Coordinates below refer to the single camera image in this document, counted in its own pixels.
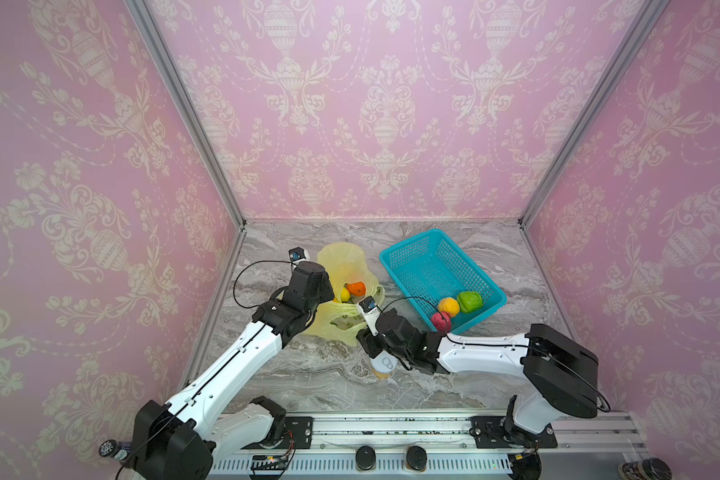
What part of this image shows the yellow lemon fruit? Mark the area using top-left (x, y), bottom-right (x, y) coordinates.
top-left (339, 287), bottom-right (351, 303)

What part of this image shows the pink dragon fruit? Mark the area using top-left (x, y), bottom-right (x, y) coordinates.
top-left (430, 311), bottom-right (452, 333)

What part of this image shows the yellow plastic bag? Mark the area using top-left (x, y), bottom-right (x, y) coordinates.
top-left (304, 242), bottom-right (385, 347)

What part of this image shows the red orange persimmon fruit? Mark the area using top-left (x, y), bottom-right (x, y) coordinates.
top-left (344, 281), bottom-right (367, 298)

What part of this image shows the green fruit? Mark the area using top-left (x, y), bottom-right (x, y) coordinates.
top-left (456, 291), bottom-right (484, 314)

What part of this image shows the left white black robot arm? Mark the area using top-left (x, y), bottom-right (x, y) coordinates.
top-left (121, 260), bottom-right (334, 479)

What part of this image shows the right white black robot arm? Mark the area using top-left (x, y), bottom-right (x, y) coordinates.
top-left (357, 303), bottom-right (610, 448)

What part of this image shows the white lid yellow can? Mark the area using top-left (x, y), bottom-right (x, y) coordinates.
top-left (370, 351), bottom-right (399, 380)

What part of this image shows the teal plastic basket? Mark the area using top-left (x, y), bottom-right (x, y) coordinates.
top-left (379, 228), bottom-right (507, 334)

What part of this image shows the right black round knob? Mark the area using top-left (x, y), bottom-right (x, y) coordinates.
top-left (405, 445), bottom-right (428, 472)

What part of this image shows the black round knob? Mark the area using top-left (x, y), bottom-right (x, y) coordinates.
top-left (405, 445), bottom-right (428, 472)
top-left (355, 445), bottom-right (377, 471)

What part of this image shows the left black round knob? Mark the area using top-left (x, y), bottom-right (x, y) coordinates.
top-left (355, 445), bottom-right (377, 471)

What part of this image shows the purple drink bottle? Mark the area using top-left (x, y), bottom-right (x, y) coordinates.
top-left (98, 439), bottom-right (132, 462)

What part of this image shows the dark jar bottom right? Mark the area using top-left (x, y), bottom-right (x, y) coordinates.
top-left (617, 457), bottom-right (673, 480)

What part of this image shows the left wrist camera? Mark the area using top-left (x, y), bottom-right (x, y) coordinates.
top-left (288, 247), bottom-right (310, 264)

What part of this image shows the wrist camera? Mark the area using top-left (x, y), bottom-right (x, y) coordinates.
top-left (288, 247), bottom-right (310, 264)
top-left (357, 296), bottom-right (382, 336)

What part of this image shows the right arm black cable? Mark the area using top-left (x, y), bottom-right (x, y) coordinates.
top-left (381, 295), bottom-right (451, 325)

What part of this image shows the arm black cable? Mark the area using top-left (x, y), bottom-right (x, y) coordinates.
top-left (232, 259), bottom-right (298, 311)
top-left (381, 295), bottom-right (451, 325)

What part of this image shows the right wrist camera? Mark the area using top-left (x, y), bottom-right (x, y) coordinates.
top-left (357, 296), bottom-right (382, 336)

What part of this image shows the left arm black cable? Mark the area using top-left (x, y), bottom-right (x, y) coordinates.
top-left (232, 259), bottom-right (298, 311)

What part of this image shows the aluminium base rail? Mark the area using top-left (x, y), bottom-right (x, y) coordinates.
top-left (204, 410), bottom-right (649, 479)

